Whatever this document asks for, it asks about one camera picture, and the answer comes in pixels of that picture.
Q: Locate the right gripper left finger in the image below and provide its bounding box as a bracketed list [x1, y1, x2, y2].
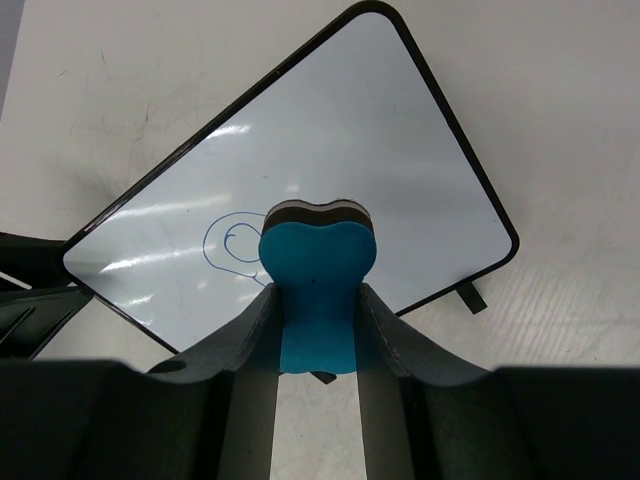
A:
[1, 285, 280, 479]

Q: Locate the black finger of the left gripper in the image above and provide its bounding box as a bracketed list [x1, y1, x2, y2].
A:
[1, 232, 93, 359]

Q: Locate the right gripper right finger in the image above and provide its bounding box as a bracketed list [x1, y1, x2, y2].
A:
[357, 285, 639, 479]

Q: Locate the blue bone-shaped eraser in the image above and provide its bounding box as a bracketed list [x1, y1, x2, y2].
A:
[258, 199, 377, 375]

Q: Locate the white whiteboard black frame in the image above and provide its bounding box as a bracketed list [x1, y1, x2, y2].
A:
[61, 1, 520, 353]

